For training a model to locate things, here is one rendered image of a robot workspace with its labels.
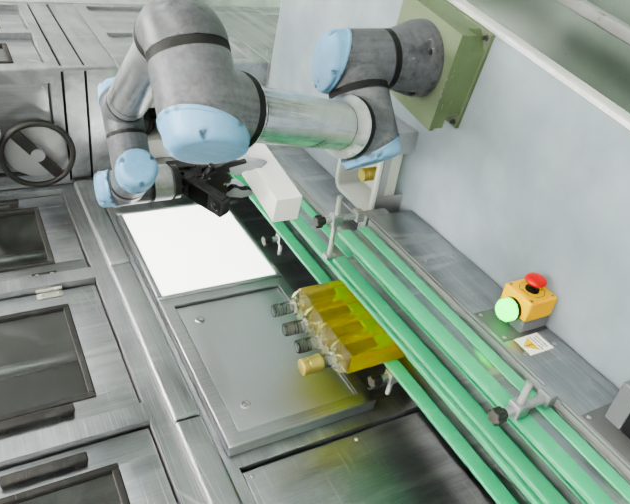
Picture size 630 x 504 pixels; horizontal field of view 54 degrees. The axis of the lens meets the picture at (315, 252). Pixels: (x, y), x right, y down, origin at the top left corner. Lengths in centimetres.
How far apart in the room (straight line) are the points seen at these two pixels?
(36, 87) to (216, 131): 123
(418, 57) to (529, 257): 44
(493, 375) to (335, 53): 64
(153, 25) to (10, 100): 117
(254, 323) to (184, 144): 76
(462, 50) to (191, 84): 60
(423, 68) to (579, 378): 63
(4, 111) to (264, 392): 114
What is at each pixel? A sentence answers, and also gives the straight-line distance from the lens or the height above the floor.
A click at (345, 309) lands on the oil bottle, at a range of 136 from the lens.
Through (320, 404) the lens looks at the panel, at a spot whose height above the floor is 110.
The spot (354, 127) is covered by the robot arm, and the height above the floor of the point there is 107.
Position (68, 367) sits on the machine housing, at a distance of 149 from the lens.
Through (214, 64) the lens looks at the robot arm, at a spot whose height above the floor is 136.
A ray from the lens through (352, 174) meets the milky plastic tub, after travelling 163.
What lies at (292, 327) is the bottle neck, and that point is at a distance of 131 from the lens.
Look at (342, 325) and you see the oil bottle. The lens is 131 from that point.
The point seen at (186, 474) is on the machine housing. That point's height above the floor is 140.
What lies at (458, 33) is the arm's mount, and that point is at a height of 83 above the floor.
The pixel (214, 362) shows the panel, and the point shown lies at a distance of 141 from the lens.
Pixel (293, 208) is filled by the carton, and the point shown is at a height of 107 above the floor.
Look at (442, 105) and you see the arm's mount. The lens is 131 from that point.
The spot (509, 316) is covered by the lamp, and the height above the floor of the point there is 85.
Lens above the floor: 166
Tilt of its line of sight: 27 degrees down
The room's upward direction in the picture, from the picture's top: 100 degrees counter-clockwise
